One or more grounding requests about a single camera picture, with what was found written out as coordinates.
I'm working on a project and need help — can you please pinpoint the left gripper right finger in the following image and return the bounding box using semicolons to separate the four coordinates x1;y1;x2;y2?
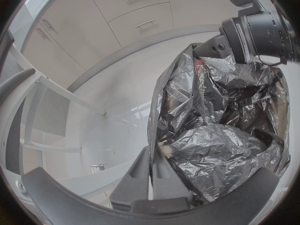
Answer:
152;150;193;207

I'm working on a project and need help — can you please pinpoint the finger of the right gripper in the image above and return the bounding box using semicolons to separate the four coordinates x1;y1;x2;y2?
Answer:
193;35;232;59

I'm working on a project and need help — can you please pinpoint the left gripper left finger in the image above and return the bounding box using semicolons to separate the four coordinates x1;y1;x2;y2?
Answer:
110;145;153;211

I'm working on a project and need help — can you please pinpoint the black plastic bag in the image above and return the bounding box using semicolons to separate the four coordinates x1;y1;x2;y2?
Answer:
146;42;291;206

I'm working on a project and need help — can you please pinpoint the beige cabinet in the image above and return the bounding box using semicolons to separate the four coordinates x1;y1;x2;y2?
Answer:
21;0;237;92

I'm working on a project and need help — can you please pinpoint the dark grey white-framed chair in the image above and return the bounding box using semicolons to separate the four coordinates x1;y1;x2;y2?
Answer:
0;30;106;196

